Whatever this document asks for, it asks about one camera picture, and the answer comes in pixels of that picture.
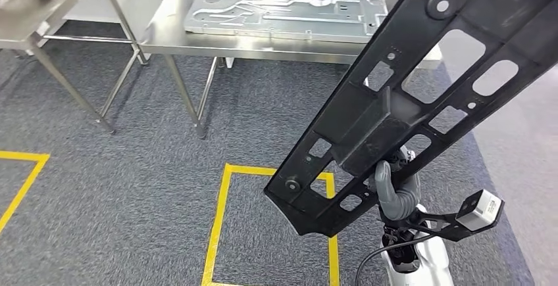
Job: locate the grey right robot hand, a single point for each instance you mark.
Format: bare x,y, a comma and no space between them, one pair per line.
401,205

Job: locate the black plastic panel part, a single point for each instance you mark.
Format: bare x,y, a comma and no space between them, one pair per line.
370,131

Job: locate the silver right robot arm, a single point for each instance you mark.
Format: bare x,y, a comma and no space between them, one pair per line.
431,258

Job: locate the stainless steel workbench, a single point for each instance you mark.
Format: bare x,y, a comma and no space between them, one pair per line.
17,22
174,35

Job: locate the grey stamped metal plate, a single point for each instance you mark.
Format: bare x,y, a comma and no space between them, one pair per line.
283,14

